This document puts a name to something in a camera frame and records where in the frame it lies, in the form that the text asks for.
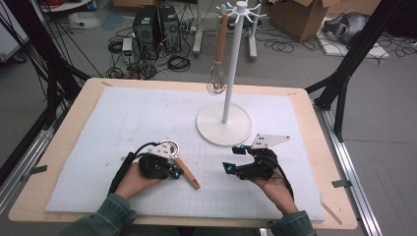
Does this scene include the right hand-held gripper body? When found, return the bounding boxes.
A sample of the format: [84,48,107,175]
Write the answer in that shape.
[235,133,291,181]

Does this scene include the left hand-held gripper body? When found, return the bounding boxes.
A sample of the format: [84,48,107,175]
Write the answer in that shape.
[137,141,178,180]

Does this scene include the wooden-handled slotted metal strainer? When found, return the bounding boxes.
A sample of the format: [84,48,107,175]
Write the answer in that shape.
[159,139,202,191]

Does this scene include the white utensil rack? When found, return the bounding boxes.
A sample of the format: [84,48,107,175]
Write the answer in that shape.
[196,0,268,148]

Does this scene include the wooden-handled mesh strainer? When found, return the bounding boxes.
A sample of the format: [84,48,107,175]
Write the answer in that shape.
[207,12,229,94]

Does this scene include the green-handled wire whisk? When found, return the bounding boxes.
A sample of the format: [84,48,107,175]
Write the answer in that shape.
[206,3,228,96]

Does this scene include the person's left hand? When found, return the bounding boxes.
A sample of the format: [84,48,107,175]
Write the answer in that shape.
[114,161,165,200]

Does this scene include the person's right hand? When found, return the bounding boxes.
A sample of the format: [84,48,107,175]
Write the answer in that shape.
[252,168,299,215]

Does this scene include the white grid mat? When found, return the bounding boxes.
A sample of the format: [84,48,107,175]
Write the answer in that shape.
[45,86,327,221]

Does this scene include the thin wooden strip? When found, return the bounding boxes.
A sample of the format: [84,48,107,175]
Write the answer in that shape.
[321,200,343,226]

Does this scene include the small white electronic box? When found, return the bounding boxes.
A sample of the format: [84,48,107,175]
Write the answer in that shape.
[121,37,134,63]

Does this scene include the white metal stand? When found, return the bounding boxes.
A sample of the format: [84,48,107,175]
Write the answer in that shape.
[192,0,264,62]

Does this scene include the black computer tower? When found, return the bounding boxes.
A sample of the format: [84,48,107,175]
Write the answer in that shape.
[132,4,161,61]
[158,5,182,53]

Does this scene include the brown cardboard box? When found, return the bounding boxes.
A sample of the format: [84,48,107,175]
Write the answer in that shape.
[268,0,332,43]

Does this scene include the grey and black device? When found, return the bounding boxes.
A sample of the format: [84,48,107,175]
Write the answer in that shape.
[323,12,370,45]

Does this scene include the clear plastic bag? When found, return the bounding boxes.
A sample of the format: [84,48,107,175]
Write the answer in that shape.
[68,12,101,30]

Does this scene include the white flat board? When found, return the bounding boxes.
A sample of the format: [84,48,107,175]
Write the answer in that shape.
[316,16,391,60]

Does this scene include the white round table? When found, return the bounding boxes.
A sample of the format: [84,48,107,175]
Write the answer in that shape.
[38,0,94,14]

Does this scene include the white cabinet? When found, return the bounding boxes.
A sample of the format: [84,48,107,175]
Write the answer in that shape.
[0,6,30,63]

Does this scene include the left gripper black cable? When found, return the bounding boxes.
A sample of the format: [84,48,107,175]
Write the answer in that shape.
[107,142,161,196]

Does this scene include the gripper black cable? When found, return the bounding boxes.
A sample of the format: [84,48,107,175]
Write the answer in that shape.
[271,156,295,201]
[107,142,161,196]

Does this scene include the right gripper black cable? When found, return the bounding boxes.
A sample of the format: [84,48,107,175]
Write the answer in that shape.
[271,156,295,201]

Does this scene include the grey metal bracket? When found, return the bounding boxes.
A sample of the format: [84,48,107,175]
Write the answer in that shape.
[21,164,48,182]
[331,179,353,189]

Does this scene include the aluminium rail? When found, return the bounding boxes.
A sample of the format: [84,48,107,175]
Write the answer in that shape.
[314,104,383,236]
[0,104,67,214]

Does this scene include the coiled black cable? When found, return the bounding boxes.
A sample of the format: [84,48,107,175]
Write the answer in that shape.
[167,54,192,73]

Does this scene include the black metal frame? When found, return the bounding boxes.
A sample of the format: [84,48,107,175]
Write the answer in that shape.
[304,0,406,143]
[0,0,91,131]

